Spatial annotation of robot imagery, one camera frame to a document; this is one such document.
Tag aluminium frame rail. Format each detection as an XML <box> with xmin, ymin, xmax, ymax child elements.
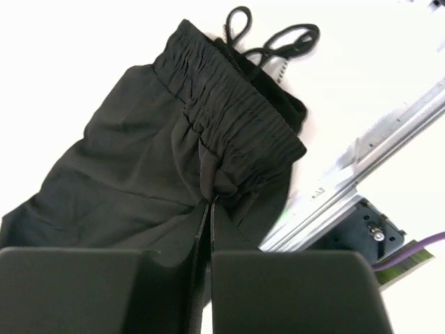
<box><xmin>260</xmin><ymin>80</ymin><xmax>444</xmax><ymax>252</ymax></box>

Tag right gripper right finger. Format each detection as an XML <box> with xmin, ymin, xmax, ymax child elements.
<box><xmin>210</xmin><ymin>203</ymin><xmax>392</xmax><ymax>334</ymax></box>

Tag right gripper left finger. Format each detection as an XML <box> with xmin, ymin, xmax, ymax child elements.
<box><xmin>1</xmin><ymin>202</ymin><xmax>209</xmax><ymax>333</ymax></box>

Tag black trousers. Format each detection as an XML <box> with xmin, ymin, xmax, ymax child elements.
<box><xmin>0</xmin><ymin>6</ymin><xmax>321</xmax><ymax>251</ymax></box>

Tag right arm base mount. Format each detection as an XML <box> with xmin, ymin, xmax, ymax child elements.
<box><xmin>309</xmin><ymin>199</ymin><xmax>405</xmax><ymax>265</ymax></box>

